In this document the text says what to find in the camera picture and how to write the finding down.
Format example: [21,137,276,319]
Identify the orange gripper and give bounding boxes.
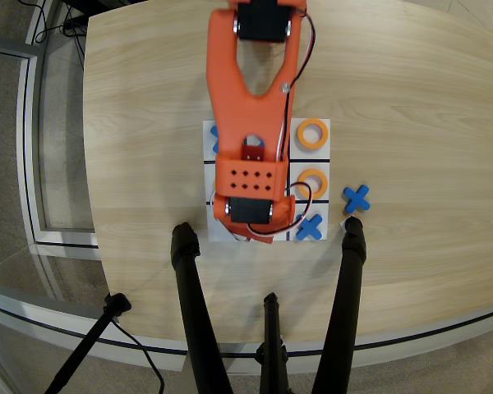
[223,223,296,248]

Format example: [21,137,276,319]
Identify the thin black tripod leg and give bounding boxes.
[254,292,291,394]

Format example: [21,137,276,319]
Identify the thick black tripod leg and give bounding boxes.
[170,222,234,394]
[311,216,367,394]

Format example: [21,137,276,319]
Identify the white tic-tac-toe grid sheet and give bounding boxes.
[202,118,332,243]

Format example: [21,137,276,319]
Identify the slim black stand leg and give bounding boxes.
[44,292,132,394]

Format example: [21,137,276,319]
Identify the orange foam ring piece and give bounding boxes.
[293,168,329,201]
[297,118,330,149]

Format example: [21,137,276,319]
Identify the servo wire bundle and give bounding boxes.
[246,7,318,243]

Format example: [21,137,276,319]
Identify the black floor cable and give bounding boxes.
[109,318,166,394]

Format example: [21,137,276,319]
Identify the grey metal glass frame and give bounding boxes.
[0,34,102,258]

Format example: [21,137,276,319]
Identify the black cable tangle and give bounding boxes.
[24,0,88,62]

